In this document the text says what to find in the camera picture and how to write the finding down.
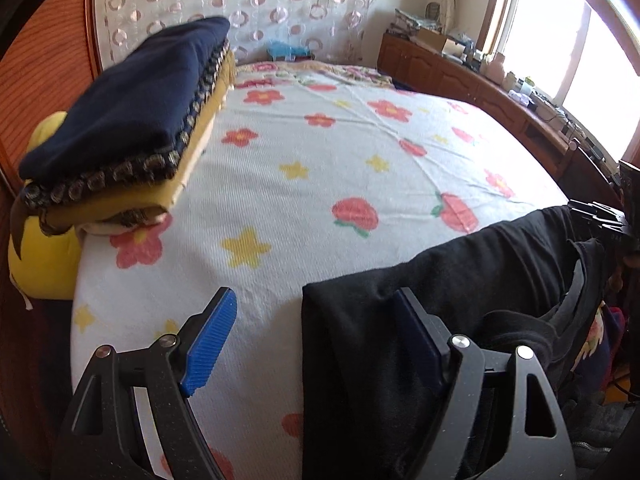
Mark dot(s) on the black printed t-shirt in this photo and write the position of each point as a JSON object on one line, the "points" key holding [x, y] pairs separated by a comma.
{"points": [[375, 360]]}

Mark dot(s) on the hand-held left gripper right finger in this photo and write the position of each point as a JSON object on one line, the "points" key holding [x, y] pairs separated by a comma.
{"points": [[417, 335]]}

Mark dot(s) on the blue box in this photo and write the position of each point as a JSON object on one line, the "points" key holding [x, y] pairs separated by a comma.
{"points": [[285, 50]]}

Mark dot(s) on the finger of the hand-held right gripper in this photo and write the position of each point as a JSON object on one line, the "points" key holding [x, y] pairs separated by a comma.
{"points": [[595, 208], [612, 232]]}

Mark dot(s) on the colourful flowered quilt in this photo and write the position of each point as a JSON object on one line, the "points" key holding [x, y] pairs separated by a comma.
{"points": [[597, 330]]}

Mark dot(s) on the cardboard box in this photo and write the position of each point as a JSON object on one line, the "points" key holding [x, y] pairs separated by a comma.
{"points": [[432, 39]]}

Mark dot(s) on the white flowered bedsheet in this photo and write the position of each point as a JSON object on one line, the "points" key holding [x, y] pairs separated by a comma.
{"points": [[325, 200]]}

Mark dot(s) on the navy folded garment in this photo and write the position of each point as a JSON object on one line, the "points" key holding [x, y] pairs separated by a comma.
{"points": [[135, 95]]}

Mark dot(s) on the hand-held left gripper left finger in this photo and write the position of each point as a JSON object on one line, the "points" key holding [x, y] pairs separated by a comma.
{"points": [[210, 345]]}

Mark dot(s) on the stack of folded cloths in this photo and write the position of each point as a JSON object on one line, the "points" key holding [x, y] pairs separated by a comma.
{"points": [[410, 20]]}

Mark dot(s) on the wooden framed window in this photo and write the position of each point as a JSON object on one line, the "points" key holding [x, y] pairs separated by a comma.
{"points": [[565, 45]]}

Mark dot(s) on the low wooden cabinet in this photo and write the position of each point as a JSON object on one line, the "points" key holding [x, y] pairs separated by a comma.
{"points": [[450, 75]]}

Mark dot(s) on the person's grey jacket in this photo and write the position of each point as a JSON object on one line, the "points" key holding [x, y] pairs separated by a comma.
{"points": [[595, 430]]}

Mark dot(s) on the yellow patterned folded garment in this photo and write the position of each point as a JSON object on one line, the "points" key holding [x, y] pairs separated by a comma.
{"points": [[125, 203]]}

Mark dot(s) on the wooden slatted wardrobe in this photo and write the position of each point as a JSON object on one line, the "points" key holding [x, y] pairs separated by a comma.
{"points": [[45, 60]]}

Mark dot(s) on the yellow plush toy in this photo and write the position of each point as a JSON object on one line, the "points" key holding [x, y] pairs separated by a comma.
{"points": [[45, 265]]}

